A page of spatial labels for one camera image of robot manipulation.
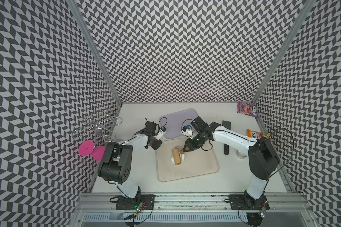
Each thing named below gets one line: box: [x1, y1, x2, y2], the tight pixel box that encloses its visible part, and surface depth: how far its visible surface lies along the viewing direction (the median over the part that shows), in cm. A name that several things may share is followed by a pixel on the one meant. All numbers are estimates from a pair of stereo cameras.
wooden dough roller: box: [172, 146, 186, 166], surface depth 88 cm
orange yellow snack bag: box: [246, 129, 271, 140], surface depth 98 cm
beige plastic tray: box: [155, 138, 219, 183], surface depth 87 cm
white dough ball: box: [170, 152, 185, 165], surface depth 86 cm
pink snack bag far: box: [237, 101, 259, 119], surface depth 111 cm
